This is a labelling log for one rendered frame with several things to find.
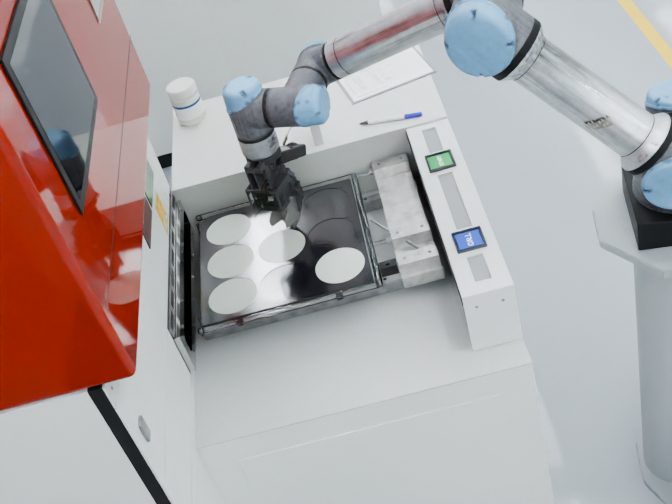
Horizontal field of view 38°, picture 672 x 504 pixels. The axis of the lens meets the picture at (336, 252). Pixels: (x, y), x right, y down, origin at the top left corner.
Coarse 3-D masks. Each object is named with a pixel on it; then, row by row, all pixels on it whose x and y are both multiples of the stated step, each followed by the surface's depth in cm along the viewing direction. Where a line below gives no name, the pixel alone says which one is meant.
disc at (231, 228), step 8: (224, 216) 214; (232, 216) 213; (240, 216) 212; (216, 224) 212; (224, 224) 212; (232, 224) 211; (240, 224) 210; (248, 224) 209; (208, 232) 211; (216, 232) 210; (224, 232) 209; (232, 232) 209; (240, 232) 208; (216, 240) 208; (224, 240) 207; (232, 240) 207
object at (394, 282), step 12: (396, 276) 194; (444, 276) 194; (384, 288) 194; (396, 288) 194; (336, 300) 195; (348, 300) 195; (288, 312) 195; (300, 312) 195; (312, 312) 196; (252, 324) 196; (264, 324) 196; (204, 336) 196; (216, 336) 197
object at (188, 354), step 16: (176, 208) 213; (176, 224) 208; (176, 240) 204; (192, 240) 217; (176, 256) 200; (192, 256) 212; (176, 272) 196; (192, 272) 208; (176, 288) 192; (192, 288) 204; (176, 304) 189; (192, 304) 200; (176, 320) 185; (192, 320) 196; (176, 336) 182; (192, 336) 192; (192, 352) 188; (192, 368) 187
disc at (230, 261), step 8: (224, 248) 205; (232, 248) 205; (240, 248) 204; (248, 248) 203; (216, 256) 204; (224, 256) 203; (232, 256) 203; (240, 256) 202; (248, 256) 201; (208, 264) 202; (216, 264) 202; (224, 264) 201; (232, 264) 201; (240, 264) 200; (248, 264) 199; (216, 272) 200; (224, 272) 199; (232, 272) 199; (240, 272) 198
